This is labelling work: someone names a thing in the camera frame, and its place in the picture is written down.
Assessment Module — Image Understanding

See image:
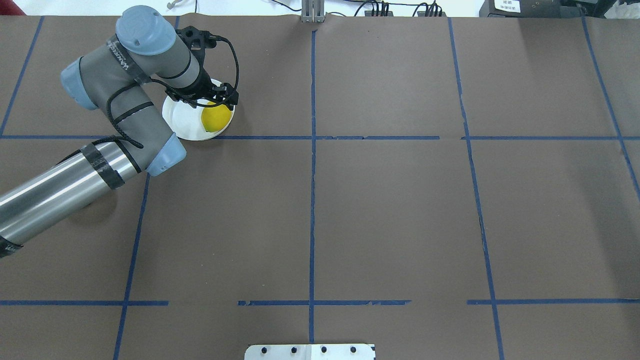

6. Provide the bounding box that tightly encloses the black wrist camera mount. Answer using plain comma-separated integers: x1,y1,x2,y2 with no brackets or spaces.
175,26,218,51

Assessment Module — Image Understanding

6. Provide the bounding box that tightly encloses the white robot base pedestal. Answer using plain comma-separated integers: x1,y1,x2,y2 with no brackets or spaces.
244,343,377,360

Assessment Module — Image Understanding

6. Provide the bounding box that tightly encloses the yellow lemon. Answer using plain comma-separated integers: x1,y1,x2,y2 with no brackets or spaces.
200,105,233,133

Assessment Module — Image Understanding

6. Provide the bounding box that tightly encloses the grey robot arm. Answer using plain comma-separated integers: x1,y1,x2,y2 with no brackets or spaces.
0,5,239,258

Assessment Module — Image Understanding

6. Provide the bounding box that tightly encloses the black box device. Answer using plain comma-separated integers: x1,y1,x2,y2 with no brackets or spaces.
478,0,582,19

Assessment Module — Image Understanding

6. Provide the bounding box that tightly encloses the white round plate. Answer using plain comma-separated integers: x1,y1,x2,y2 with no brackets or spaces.
161,96,235,141

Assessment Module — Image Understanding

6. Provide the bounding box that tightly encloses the grey aluminium frame post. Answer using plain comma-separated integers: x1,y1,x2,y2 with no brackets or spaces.
301,0,326,24

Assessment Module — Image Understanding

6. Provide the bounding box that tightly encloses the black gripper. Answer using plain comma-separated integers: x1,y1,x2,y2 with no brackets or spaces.
166,70,239,109

